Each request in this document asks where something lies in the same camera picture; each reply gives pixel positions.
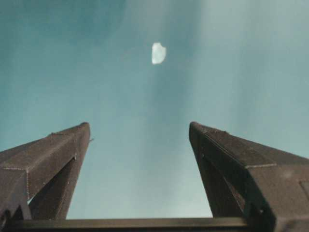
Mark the small white paper scrap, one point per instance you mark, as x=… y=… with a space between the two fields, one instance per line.
x=158 y=53

